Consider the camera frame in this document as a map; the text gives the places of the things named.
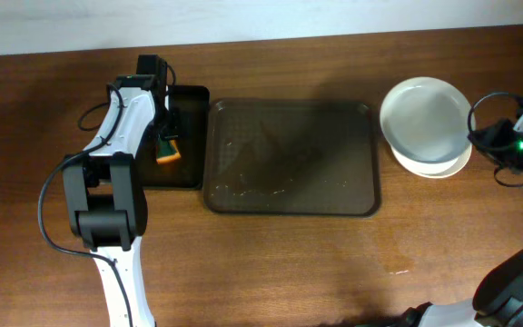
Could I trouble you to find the white plate top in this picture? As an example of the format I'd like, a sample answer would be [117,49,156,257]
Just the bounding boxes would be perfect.
[390,146,472,179]

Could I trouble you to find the white plate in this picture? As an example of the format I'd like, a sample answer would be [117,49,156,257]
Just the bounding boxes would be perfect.
[390,146,472,179]
[379,77,470,164]

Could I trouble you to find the brown serving tray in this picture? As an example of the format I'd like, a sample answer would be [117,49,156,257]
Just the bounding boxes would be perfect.
[202,99,382,218]

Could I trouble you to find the black water tray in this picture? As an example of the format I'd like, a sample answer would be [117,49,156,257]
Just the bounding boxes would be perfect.
[135,85,210,190]

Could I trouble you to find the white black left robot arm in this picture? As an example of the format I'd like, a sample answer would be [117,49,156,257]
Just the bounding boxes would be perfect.
[62,73,181,326]

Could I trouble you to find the orange green scrub sponge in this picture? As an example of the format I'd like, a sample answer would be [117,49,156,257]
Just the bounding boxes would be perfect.
[155,139,182,164]

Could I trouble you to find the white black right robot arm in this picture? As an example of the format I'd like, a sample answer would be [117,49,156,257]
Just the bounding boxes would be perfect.
[394,119,523,327]

